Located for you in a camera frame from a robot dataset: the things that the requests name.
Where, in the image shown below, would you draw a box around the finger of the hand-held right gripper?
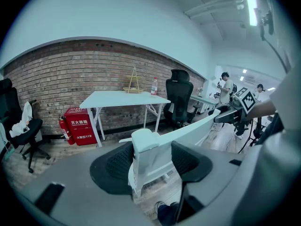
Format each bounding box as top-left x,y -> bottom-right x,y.
208,105 -> 233,115
213,110 -> 239,124

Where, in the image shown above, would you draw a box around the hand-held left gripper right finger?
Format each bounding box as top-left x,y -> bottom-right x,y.
171,140 -> 248,226

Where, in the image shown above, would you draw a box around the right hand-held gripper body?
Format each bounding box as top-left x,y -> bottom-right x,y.
229,87 -> 257,127

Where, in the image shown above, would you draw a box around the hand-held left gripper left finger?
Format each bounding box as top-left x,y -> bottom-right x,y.
14,140 -> 163,226

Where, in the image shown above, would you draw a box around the white wooden chair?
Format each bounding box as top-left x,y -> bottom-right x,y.
119,109 -> 222,199

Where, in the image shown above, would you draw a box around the person's right forearm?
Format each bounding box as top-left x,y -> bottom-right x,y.
246,99 -> 280,121

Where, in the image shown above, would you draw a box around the black high-back office chair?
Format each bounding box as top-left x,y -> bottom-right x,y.
163,69 -> 200,130

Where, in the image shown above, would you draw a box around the black mesh office chair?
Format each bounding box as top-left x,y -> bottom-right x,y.
0,78 -> 51,174

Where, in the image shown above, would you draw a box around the white folding table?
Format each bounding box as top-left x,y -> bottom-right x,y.
79,90 -> 172,148

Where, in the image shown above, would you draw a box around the person's dark trousers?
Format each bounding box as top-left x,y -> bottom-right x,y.
157,202 -> 180,226

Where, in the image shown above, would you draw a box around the red fire extinguisher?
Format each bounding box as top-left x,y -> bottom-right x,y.
58,115 -> 76,145

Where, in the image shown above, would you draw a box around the red fire extinguisher box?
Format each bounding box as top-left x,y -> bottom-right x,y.
63,107 -> 98,146

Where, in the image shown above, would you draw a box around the clear plastic bottle red cap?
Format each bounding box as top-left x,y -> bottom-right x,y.
150,77 -> 158,96

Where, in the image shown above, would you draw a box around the person's grey shirt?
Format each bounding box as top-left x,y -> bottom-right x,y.
229,65 -> 301,226

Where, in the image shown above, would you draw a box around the teal broom head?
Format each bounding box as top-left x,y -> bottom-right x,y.
4,147 -> 16,161

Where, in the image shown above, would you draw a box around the white crumpled cloth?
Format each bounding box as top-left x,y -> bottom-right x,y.
9,101 -> 33,138

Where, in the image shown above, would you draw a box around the ceiling tube light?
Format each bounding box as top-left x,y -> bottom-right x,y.
243,0 -> 259,27

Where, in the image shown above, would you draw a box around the white ceiling pipes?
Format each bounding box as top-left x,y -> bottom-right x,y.
184,0 -> 244,21

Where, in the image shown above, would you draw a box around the gold wire two-tier basket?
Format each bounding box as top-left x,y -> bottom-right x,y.
123,66 -> 144,94

